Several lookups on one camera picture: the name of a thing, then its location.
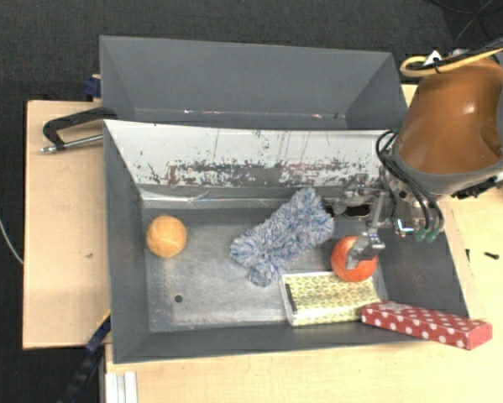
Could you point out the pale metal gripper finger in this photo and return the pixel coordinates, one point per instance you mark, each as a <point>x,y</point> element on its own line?
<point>366,248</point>
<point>352,200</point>

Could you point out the red-orange apple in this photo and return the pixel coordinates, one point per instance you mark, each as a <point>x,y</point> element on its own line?
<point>339,263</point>

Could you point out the yellow patterned box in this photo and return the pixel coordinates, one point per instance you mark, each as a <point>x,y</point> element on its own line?
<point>331,300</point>

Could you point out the blue and white fluffy cloth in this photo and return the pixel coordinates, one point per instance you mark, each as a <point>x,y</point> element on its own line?
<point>282,235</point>

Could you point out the small black screw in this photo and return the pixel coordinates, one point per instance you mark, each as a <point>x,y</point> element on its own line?
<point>492,255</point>

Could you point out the red white-dotted box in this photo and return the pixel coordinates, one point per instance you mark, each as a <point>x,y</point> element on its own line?
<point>427,323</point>

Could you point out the grey metal bin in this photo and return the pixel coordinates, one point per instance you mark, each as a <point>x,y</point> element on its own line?
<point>217,305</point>

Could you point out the orange ball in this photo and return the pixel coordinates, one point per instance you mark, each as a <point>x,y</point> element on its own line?
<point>166,237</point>

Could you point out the pale wood flat board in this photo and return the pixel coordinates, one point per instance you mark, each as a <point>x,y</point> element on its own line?
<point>62,225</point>

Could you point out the black cylinder on white bracket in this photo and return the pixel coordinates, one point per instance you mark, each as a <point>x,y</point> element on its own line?
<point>473,191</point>

